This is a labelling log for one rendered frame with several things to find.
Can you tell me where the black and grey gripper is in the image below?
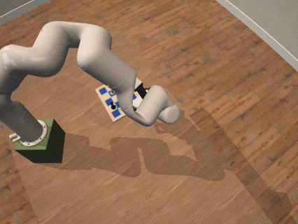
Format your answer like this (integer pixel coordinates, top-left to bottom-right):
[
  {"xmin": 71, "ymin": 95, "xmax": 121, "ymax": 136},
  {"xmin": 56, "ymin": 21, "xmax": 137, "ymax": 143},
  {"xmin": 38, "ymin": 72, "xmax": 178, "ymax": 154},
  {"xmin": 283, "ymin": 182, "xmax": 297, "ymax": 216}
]
[{"xmin": 133, "ymin": 87, "xmax": 150, "ymax": 111}]

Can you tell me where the blue and cream chessboard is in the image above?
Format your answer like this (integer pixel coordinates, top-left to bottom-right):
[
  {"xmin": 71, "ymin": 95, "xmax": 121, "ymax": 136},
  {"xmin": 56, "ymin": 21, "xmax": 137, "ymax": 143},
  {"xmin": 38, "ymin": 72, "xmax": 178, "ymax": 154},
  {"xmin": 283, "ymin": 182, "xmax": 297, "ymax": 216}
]
[{"xmin": 95, "ymin": 85, "xmax": 139, "ymax": 122}]

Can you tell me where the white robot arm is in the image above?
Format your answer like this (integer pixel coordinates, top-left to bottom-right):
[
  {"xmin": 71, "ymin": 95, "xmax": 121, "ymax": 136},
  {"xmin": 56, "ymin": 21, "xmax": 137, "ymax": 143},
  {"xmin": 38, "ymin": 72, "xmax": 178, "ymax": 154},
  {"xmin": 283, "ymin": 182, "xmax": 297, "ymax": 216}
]
[{"xmin": 0, "ymin": 21, "xmax": 180, "ymax": 147}]

